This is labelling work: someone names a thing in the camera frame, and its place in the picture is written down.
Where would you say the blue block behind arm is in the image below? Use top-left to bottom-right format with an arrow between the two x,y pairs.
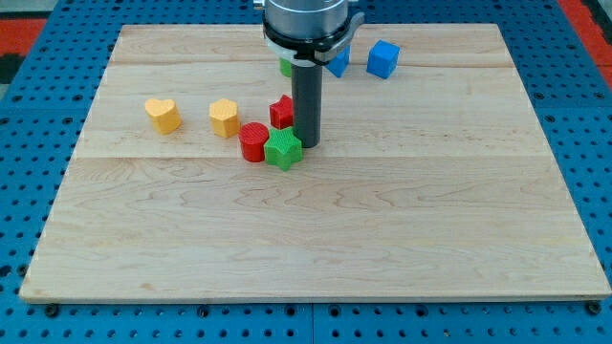
326,46 -> 351,78

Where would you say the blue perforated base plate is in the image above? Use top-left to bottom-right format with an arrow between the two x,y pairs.
1,0 -> 611,343

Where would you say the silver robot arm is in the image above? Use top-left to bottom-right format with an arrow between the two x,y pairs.
252,0 -> 365,148

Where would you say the blue cube block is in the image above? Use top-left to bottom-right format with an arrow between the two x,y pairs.
366,40 -> 401,79

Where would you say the dark gray cylindrical pusher rod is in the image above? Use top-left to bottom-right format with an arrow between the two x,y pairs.
292,65 -> 322,148

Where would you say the light wooden board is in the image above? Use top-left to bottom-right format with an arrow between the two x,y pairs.
20,24 -> 611,304

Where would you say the green block behind arm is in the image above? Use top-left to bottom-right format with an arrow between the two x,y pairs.
279,58 -> 292,77

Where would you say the yellow hexagon block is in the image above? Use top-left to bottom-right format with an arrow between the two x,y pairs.
209,98 -> 240,138

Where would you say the black white tool flange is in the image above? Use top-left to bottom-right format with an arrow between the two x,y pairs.
263,12 -> 365,67

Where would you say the red star block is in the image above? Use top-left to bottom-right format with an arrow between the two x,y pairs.
269,95 -> 294,129

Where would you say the green star block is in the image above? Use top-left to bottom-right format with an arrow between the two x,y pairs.
264,126 -> 303,171

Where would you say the yellow heart block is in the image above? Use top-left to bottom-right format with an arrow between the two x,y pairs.
144,98 -> 182,135

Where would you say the red cylinder block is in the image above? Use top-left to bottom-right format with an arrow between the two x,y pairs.
238,122 -> 269,162

